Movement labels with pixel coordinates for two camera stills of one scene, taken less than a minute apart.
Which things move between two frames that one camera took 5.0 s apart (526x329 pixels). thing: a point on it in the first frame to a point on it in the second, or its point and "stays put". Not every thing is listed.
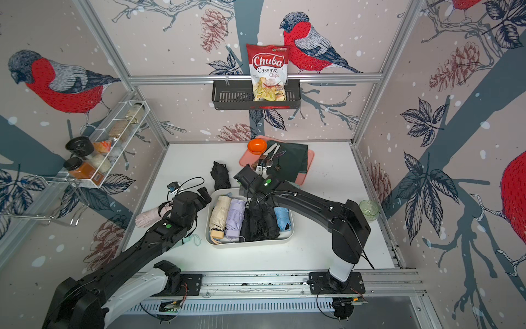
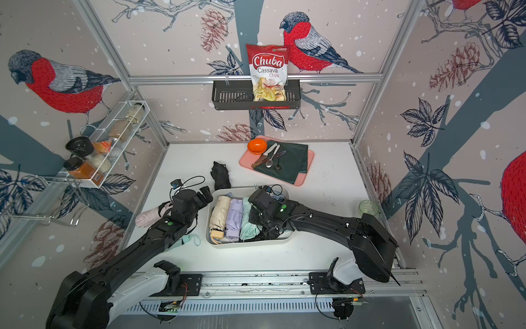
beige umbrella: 219,216 stays put
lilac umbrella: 235,218 stays put
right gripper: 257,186 to 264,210
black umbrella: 220,175 stays put
